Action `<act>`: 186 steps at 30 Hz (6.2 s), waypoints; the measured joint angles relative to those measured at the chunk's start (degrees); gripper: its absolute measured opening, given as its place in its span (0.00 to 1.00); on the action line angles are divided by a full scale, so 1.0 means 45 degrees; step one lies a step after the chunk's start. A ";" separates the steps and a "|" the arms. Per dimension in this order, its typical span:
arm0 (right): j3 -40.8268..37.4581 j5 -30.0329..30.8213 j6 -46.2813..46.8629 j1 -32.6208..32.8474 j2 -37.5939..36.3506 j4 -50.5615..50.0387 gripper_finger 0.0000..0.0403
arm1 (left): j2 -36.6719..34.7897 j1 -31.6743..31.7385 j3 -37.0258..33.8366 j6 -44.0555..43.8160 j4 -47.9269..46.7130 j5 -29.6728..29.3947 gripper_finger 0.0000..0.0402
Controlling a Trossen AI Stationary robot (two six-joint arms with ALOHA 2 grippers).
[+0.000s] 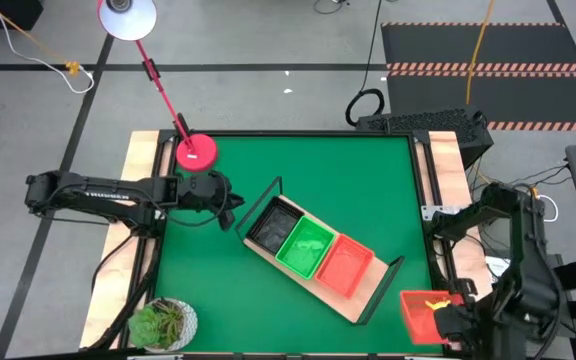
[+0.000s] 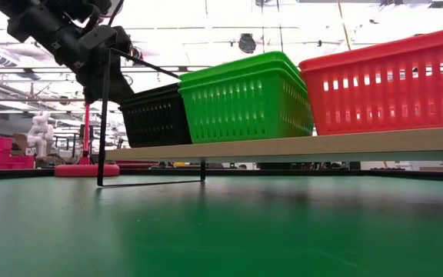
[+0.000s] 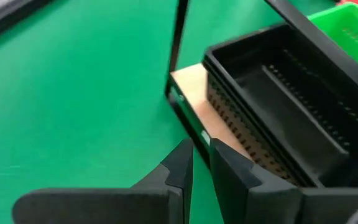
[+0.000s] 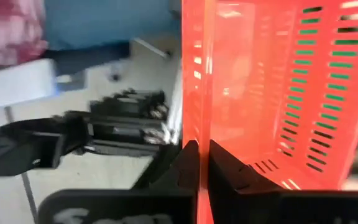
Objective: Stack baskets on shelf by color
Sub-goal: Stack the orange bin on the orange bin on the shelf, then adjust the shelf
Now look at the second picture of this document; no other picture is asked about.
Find yellow hanging cable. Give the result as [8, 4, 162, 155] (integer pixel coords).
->
[336, 0, 352, 52]

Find red desk lamp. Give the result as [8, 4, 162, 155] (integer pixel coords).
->
[54, 102, 121, 179]

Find red storage bins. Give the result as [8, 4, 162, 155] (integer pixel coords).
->
[0, 135, 36, 171]

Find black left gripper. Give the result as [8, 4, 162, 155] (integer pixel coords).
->
[52, 32, 135, 105]

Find white humanoid figure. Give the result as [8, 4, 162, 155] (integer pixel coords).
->
[25, 110, 55, 159]

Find black round ceiling fixture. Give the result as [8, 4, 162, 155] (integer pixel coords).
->
[238, 32, 258, 55]

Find orange plastic slotted basket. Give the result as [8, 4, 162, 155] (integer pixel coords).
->
[298, 24, 443, 136]

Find black hanging cable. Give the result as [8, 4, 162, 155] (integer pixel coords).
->
[276, 0, 284, 53]

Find brown cardboard box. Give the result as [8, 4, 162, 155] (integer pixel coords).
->
[12, 132, 30, 157]

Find green table mat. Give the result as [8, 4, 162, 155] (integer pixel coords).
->
[0, 175, 443, 277]

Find wooden shelf with black frame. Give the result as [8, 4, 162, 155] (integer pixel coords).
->
[97, 46, 443, 189]

